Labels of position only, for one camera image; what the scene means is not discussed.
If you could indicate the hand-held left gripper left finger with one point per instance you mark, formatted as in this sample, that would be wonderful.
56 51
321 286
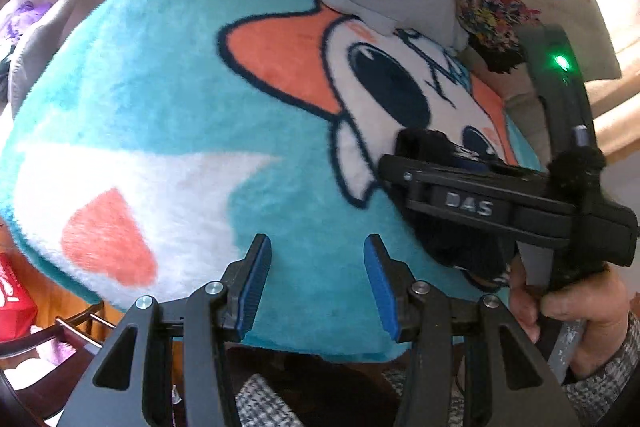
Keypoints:
252 292

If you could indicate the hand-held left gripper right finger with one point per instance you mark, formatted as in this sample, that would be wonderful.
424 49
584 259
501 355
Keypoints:
382 292

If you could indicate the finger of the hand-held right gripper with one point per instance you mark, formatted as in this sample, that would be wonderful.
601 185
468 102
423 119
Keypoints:
450 197
487 168

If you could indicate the dark pants with frog print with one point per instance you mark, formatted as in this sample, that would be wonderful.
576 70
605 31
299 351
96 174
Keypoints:
460 247

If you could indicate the person's right forearm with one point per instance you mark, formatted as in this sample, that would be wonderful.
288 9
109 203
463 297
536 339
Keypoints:
605 387

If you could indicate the person's right hand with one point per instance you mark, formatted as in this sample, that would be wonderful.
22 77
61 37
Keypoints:
600 312

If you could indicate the dark wooden chair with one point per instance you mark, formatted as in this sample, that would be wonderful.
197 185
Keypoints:
60 347

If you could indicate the turquoise cartoon printed blanket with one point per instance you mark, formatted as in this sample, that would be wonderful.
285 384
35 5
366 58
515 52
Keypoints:
150 107

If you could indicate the red bag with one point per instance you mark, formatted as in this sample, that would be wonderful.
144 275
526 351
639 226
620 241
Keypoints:
12 302

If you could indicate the pile of purple white clothes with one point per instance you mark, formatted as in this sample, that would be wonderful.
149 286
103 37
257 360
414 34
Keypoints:
30 32

